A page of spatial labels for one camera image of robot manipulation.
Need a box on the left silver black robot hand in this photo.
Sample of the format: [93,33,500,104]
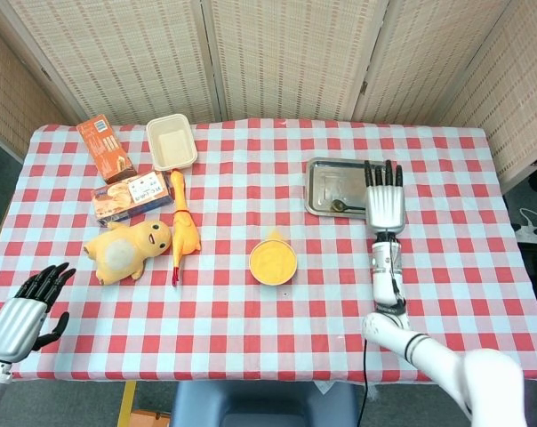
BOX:
[0,262,77,364]

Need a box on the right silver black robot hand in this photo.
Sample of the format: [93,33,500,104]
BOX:
[364,158,407,233]

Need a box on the dark metal spoon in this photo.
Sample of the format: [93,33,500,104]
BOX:
[330,199,368,213]

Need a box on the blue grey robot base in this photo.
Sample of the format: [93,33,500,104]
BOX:
[170,381,361,427]

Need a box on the yellow powder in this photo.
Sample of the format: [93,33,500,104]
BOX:
[251,227,297,284]

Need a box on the rectangular steel tray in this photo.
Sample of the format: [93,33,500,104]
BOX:
[304,156,399,222]

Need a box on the yellow plush toy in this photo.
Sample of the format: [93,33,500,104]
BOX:
[82,219,173,286]

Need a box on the white power strip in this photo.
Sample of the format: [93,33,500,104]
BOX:
[515,222,537,245]

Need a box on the woven folding screen panel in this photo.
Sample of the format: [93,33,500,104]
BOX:
[201,0,389,124]
[441,0,537,192]
[0,12,74,157]
[0,0,223,128]
[352,0,517,128]

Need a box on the orange cardboard box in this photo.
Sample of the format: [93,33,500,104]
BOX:
[129,408,174,427]

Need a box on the biscuit box with white label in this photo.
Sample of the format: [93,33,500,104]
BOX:
[90,170,173,228]

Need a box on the orange rubber chicken toy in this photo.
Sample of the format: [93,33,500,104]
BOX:
[169,168,203,288]

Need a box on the red white checked tablecloth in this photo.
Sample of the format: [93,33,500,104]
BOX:
[0,117,537,384]

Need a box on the orange snack box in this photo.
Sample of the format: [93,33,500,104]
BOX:
[76,113,139,186]

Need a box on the beige plastic food container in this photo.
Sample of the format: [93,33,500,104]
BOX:
[145,113,198,173]

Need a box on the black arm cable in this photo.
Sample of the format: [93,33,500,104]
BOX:
[355,266,407,427]

